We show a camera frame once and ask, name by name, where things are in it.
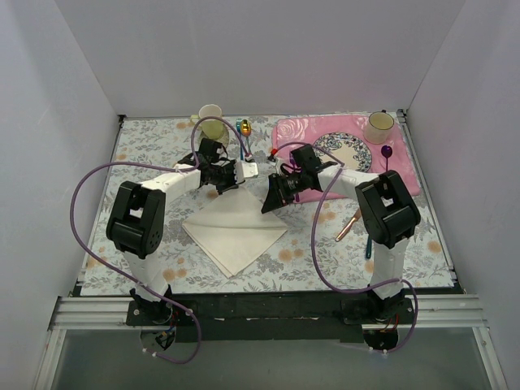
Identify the white cloth napkin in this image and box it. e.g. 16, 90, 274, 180
183, 188, 287, 278

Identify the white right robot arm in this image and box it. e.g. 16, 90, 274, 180
262, 141, 421, 323

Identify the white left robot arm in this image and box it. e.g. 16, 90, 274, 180
106, 139, 238, 325

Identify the woven round coaster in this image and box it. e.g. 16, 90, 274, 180
197, 127, 229, 162

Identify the yellow green mug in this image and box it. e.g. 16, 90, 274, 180
190, 104, 226, 141

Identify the blue fork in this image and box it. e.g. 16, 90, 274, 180
236, 119, 245, 161

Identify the rainbow gold spoon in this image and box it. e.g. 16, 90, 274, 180
241, 119, 254, 162

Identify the blue floral plate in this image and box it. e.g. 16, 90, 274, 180
314, 132, 372, 172

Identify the purple spoon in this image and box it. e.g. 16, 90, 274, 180
381, 145, 393, 171

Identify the cream enamel mug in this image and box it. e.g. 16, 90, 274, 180
363, 110, 395, 145

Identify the pink floral placemat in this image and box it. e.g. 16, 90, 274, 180
272, 114, 421, 196

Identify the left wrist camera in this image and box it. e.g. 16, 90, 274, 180
235, 160, 258, 184

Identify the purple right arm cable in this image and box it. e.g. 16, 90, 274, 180
270, 141, 418, 355

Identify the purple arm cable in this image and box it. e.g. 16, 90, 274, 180
270, 141, 418, 355
69, 115, 255, 365

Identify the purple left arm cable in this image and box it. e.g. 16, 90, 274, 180
69, 115, 255, 365

